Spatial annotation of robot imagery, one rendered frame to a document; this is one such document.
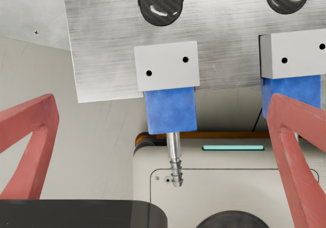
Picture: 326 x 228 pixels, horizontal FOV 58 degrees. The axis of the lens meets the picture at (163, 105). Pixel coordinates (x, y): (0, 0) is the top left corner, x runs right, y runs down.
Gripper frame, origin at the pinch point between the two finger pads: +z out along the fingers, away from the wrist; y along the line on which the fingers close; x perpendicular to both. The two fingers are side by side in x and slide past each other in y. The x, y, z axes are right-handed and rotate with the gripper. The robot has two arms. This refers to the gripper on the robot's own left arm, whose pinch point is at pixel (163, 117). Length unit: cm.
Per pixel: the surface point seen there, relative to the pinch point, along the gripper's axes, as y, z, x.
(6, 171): 63, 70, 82
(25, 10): 14.3, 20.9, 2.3
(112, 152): 20, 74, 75
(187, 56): -2.0, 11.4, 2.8
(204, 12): -3.6, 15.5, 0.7
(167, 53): -0.4, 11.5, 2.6
